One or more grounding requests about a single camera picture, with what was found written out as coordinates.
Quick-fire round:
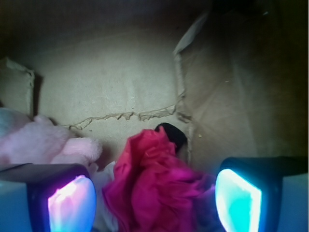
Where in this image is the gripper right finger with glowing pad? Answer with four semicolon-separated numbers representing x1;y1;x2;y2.
215;157;309;232

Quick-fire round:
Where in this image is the brown paper bag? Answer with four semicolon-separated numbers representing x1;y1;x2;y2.
0;0;309;173

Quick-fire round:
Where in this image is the pink plush bunny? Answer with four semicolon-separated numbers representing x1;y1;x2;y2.
0;108;102;167

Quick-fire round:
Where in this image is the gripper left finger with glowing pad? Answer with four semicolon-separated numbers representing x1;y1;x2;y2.
0;163;96;232

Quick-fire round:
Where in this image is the red paper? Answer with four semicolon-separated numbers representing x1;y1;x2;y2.
106;123;218;232

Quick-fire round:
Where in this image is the crumpled white paper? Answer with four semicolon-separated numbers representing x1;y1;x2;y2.
91;161;120;232

